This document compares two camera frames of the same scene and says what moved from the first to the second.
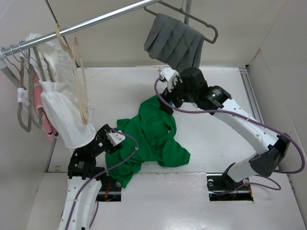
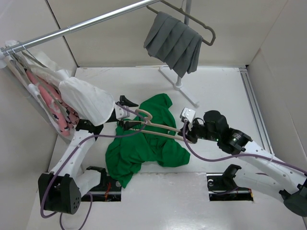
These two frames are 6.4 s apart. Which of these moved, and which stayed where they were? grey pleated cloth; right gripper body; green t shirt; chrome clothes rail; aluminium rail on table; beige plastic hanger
Moved: beige plastic hanger; right gripper body
Stayed: green t shirt; aluminium rail on table; chrome clothes rail; grey pleated cloth
